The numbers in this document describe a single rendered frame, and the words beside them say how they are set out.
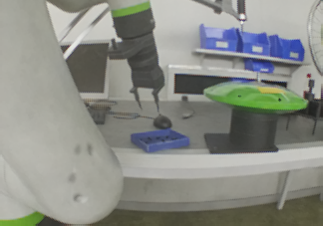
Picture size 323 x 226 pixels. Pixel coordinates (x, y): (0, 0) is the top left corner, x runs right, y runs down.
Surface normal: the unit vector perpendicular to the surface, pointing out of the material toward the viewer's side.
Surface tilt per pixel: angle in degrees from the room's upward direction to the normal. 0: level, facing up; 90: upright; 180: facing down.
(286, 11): 90
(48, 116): 98
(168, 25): 90
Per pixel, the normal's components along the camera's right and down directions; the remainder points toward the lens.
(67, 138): 0.86, 0.19
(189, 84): 0.01, 0.18
